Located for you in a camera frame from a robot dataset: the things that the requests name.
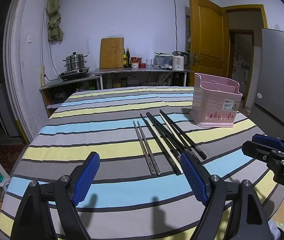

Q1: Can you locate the black chopstick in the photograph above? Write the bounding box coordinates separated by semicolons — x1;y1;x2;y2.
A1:
146;112;207;164
146;112;197;158
160;110;207;160
140;114;180;175

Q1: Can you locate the steel chopstick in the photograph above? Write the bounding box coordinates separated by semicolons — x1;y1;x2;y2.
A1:
136;122;161;176
133;122;156;175

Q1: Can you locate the silver refrigerator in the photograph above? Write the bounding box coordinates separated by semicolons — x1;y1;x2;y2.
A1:
250;29;284;138

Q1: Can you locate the striped tablecloth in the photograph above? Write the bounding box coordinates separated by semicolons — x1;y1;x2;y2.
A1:
0;87;284;239

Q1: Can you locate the pink plastic utensil holder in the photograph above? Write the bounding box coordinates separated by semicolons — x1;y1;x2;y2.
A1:
190;73;242;127

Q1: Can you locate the low wooden side cabinet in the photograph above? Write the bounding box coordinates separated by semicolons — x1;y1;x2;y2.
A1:
39;75;102;117

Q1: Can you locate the black induction cooker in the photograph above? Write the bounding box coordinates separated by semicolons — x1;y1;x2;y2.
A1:
59;67;89;81

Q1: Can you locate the stainless steel steamer pot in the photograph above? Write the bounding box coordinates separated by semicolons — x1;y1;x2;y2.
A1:
63;52;88;71

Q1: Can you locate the white electric kettle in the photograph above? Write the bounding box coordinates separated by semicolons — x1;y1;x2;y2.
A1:
172;51;190;70

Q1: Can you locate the clear plastic storage box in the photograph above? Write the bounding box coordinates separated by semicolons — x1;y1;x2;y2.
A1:
153;53;173;69

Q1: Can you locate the red lidded sauce jar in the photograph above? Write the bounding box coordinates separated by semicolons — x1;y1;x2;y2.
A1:
130;57;139;68

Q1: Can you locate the yellow wooden door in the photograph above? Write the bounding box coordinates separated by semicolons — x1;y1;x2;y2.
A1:
189;0;229;77

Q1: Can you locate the dark oil bottle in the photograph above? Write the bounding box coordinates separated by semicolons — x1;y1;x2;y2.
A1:
126;48;130;68

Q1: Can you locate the bamboo cutting board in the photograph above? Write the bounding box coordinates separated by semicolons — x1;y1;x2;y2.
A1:
99;37;124;69

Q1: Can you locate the green hanging cloth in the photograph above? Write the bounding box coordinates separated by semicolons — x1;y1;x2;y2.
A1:
46;0;64;41

